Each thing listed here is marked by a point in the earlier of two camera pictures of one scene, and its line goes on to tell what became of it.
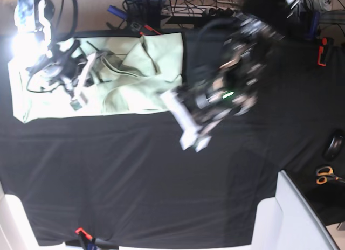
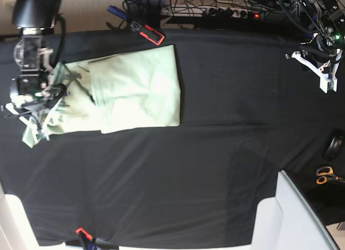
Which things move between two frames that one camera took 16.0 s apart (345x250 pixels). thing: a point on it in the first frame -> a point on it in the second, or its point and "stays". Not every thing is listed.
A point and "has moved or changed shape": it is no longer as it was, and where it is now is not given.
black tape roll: [333, 147] stays
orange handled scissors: [323, 173] stays
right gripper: [230, 89] -> [321, 51]
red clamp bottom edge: [94, 243] stays
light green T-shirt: [131, 73] has moved or changed shape
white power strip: [199, 12] stays
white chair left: [17, 231] stays
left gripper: [59, 62] -> [34, 96]
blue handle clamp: [117, 12] stays
